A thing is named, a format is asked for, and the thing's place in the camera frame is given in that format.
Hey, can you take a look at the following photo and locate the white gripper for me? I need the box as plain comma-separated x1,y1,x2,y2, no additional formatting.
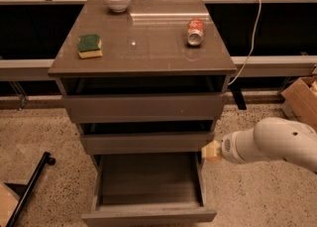
201,129,256,164

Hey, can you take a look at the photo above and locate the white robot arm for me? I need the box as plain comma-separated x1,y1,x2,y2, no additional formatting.
201,117,317,173

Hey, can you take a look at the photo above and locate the grey middle drawer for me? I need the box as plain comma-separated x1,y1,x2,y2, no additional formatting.
80,132,214,155

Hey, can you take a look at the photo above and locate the grey top drawer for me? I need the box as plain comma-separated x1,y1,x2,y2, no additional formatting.
62,94,224,123

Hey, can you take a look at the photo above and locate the grey open bottom drawer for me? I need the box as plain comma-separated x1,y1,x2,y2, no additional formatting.
82,153,216,227

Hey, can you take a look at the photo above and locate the grey drawer cabinet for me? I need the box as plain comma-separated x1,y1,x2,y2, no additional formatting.
48,0,238,227

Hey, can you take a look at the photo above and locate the brown cardboard box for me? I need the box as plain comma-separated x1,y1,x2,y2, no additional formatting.
282,76,317,131

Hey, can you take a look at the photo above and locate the orange soda can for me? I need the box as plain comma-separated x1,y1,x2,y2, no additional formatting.
187,18,204,46

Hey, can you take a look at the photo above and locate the green and yellow sponge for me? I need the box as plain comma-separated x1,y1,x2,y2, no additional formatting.
77,34,102,58

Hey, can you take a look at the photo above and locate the black metal leg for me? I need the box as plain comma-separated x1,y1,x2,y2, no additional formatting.
4,152,55,227

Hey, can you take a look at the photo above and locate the white power cable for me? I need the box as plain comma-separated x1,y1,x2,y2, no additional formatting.
227,0,263,86

